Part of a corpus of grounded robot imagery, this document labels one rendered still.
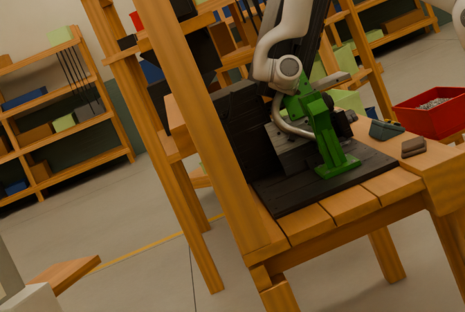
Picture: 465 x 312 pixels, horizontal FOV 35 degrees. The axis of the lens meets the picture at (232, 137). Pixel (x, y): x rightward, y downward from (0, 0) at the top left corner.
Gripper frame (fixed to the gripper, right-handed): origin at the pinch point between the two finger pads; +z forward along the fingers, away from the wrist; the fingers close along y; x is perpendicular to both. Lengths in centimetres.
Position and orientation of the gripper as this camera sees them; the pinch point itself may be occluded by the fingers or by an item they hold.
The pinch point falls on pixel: (281, 90)
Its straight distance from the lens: 264.1
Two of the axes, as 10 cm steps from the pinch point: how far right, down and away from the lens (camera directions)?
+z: -0.1, 1.7, 9.9
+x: -3.7, 9.1, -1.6
